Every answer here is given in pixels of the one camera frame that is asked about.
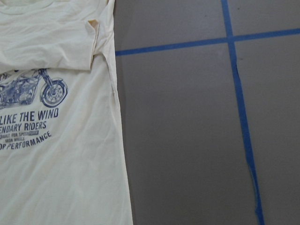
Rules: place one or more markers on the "beige long-sleeve printed shirt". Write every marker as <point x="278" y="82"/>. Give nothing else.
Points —
<point x="61" y="148"/>

